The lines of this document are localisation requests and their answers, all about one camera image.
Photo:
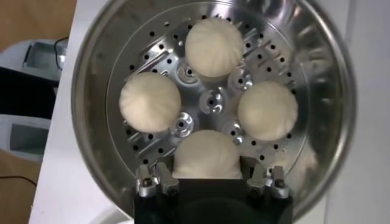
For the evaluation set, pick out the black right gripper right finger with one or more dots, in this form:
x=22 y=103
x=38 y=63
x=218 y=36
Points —
x=256 y=181

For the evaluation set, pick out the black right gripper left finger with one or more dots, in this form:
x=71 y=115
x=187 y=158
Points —
x=166 y=179

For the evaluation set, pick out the white steamed baozi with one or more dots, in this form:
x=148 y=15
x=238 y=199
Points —
x=149 y=102
x=207 y=155
x=214 y=47
x=267 y=111

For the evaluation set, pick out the white grey robot base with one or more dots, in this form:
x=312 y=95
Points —
x=18 y=61

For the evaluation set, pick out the perforated stainless steel steamer basket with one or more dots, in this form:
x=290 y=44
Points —
x=320 y=91

